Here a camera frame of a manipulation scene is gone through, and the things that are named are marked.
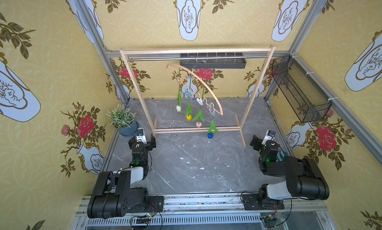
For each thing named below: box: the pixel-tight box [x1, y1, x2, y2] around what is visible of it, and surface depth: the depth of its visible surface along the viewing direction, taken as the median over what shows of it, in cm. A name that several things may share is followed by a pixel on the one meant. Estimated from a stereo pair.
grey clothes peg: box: [208, 103, 216, 117], surface depth 74 cm
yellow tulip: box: [185, 97, 193, 121], surface depth 93 cm
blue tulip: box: [206, 115, 220, 139], surface depth 87 cm
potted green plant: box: [105, 103, 139, 137], surface depth 92 cm
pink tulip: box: [192, 86, 205, 128], surface depth 89 cm
